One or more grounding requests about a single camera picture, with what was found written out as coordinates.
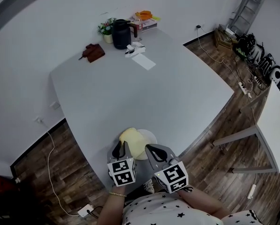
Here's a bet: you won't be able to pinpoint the crumpled white papers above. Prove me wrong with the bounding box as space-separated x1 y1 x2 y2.
125 42 146 55

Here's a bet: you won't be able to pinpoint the white star-print shirt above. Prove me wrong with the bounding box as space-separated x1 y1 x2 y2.
122 192 269 225

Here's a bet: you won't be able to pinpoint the white table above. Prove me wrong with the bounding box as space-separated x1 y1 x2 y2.
212 81 280 174
50 27 235 195

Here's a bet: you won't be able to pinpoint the person's left forearm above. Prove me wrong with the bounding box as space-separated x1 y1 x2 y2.
96 184 128 225

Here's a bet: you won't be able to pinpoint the black kettle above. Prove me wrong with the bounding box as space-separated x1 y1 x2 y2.
111 19 138 50

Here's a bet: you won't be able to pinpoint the white paper sheet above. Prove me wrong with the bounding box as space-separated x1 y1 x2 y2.
132 53 157 70

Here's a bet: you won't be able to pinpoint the white flat box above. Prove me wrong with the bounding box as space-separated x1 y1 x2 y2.
130 15 163 32

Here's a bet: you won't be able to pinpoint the red bag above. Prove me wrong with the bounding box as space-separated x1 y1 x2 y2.
0 173 21 196

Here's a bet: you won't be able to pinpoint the small potted plant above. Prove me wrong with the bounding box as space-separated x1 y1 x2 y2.
97 17 117 44

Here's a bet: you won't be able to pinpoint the white plate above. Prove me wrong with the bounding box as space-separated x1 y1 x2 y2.
135 129 158 161

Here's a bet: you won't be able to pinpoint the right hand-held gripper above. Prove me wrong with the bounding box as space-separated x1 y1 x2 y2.
145 144 189 195

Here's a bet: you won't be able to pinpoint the clear bottle with red label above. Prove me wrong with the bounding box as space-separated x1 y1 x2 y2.
133 17 144 42

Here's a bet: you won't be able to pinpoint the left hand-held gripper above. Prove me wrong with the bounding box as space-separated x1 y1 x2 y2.
106 140 138 188

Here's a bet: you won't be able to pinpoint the pile of black gear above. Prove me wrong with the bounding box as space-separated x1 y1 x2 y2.
233 33 280 96

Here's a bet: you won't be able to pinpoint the thin white cable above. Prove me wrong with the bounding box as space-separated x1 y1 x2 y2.
247 92 260 187

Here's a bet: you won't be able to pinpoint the grey metal ladder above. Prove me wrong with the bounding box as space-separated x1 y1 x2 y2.
228 0 269 35

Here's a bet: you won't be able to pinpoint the brown leather pouch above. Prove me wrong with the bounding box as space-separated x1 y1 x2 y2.
78 43 106 63

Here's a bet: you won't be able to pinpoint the person's right forearm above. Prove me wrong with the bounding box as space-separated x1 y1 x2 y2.
178 188 232 220

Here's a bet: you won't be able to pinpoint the wooden crate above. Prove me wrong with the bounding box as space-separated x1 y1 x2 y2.
213 27 236 53

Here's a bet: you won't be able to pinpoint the white round device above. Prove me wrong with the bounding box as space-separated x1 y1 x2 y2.
270 66 280 83

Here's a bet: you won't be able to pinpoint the white router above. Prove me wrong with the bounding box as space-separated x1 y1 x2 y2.
225 24 238 36

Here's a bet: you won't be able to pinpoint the white plug with long cable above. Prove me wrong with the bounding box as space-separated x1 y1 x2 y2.
35 117 84 217

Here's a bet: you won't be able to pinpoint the gold bracelet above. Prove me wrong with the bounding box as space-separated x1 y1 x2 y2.
108 191 127 198

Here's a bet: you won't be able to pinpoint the orange cloth item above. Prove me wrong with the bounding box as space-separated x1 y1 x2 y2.
135 10 153 21

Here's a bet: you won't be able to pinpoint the black wall charger with cable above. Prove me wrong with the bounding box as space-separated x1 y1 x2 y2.
196 24 225 64

